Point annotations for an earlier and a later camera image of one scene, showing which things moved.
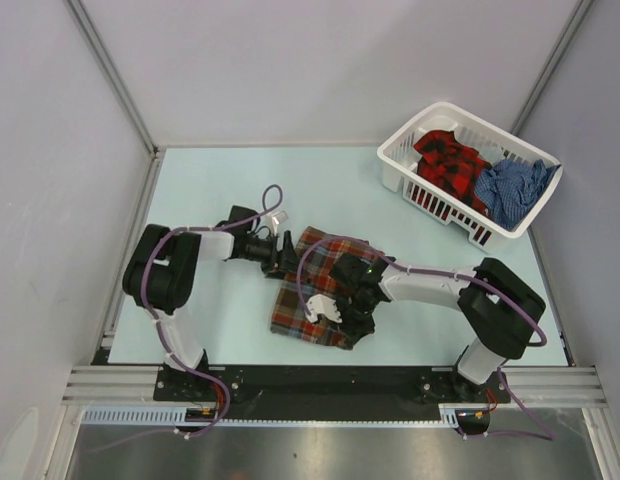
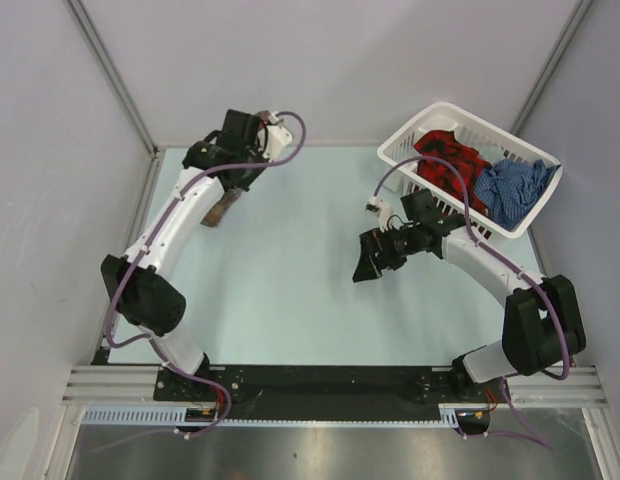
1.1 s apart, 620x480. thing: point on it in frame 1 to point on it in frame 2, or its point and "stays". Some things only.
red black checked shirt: [448, 166] stays
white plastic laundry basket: [458, 167] stays
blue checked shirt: [509, 190] stays
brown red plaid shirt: [313, 277] to [214, 214]
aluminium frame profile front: [114, 386] stays
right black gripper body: [357, 313] to [397, 245]
